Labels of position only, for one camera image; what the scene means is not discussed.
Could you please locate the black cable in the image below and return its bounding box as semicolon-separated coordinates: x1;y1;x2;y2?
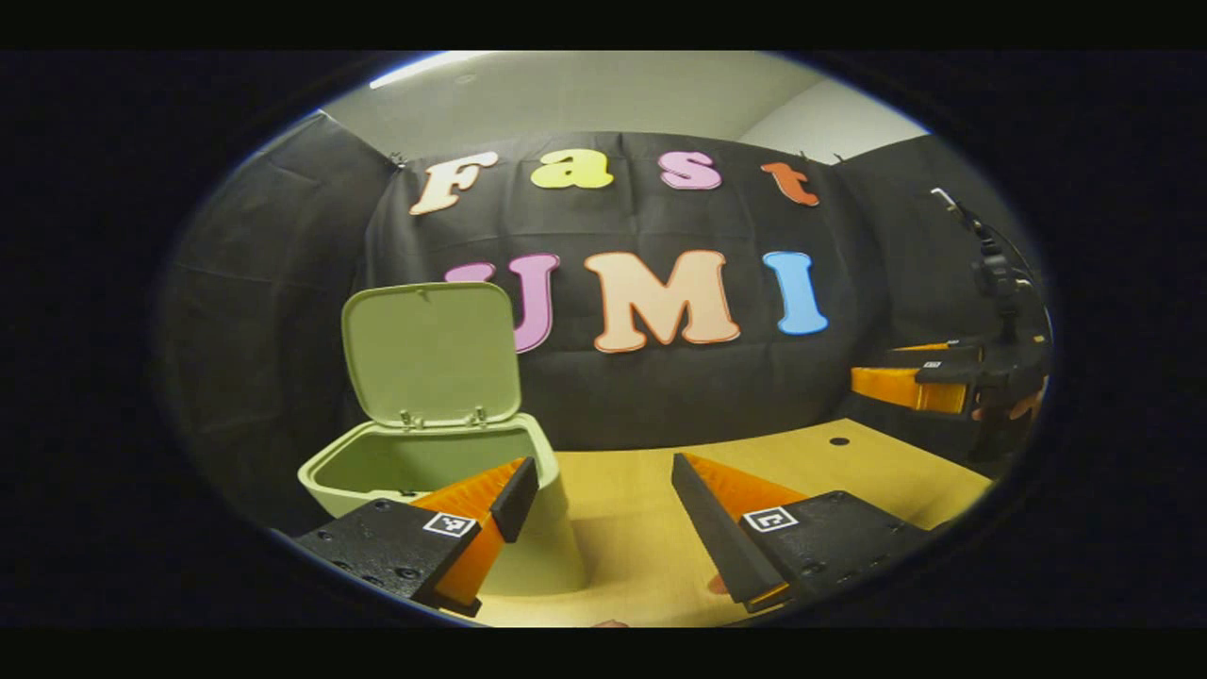
932;187;1048;312

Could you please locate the wooden desktop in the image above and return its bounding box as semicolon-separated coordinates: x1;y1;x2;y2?
462;418;993;628

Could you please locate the green desktop garbage bin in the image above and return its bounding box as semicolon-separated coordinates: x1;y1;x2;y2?
298;281;587;597

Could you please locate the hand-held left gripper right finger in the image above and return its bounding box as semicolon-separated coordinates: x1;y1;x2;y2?
671;453;930;614

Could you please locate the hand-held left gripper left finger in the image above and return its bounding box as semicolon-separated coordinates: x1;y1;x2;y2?
294;456;540;619

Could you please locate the black backdrop cloth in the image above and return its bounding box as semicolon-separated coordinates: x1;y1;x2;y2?
156;111;1048;529

